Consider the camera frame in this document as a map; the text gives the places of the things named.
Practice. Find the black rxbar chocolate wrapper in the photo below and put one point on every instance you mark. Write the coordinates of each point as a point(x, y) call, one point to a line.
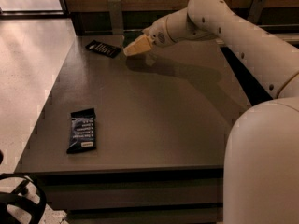
point(103, 49)

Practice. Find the left metal wall bracket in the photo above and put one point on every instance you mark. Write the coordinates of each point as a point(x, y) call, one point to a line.
point(116, 18)

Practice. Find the green and yellow sponge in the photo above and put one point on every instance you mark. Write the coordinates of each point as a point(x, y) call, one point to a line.
point(129, 37)

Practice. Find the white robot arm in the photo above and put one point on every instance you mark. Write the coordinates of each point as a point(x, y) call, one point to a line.
point(261, 164)

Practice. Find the black office chair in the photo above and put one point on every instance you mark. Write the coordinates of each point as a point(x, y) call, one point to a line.
point(18, 197)

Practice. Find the blue rxbar wrapper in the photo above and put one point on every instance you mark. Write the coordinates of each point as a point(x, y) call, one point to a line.
point(82, 135)

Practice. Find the right metal wall bracket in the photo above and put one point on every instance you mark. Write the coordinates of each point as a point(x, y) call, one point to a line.
point(255, 11)

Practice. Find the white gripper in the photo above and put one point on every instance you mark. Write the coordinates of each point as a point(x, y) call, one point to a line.
point(158, 32)

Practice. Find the grey drawer cabinet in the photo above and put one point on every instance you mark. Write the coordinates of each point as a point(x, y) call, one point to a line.
point(162, 121)

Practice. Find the metal wall bracket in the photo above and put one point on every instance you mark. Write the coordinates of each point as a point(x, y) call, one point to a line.
point(116, 18)
point(255, 11)

